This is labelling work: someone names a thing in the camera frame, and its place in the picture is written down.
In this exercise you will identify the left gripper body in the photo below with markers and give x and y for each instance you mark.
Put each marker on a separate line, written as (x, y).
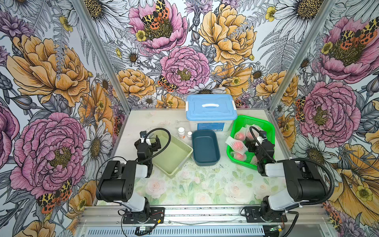
(153, 147)

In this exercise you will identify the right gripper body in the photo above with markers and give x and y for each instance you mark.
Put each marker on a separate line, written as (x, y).
(256, 149)

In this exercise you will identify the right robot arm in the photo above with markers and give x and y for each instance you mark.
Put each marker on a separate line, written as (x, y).
(307, 182)

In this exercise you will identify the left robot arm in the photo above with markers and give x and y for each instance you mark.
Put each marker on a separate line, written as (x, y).
(117, 181)

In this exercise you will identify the bright green perforated basket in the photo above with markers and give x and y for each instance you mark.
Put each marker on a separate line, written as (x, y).
(246, 122)

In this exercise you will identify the pale green perforated basket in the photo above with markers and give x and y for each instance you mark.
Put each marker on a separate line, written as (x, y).
(172, 159)

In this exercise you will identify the white pill bottle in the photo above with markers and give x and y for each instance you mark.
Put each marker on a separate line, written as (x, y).
(181, 132)

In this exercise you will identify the small white bottle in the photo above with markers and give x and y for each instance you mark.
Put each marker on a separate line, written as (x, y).
(189, 135)

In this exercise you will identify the dark teal plastic tray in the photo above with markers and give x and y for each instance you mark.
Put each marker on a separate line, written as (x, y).
(206, 150)

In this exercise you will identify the blue lidded storage box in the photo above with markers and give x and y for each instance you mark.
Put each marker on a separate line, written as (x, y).
(214, 112)

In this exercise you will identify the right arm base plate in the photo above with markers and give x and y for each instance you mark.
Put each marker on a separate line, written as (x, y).
(254, 214)

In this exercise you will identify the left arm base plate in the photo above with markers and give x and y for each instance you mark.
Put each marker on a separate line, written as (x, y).
(148, 216)

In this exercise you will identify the aluminium front rail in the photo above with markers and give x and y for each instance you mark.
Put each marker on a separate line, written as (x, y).
(206, 221)

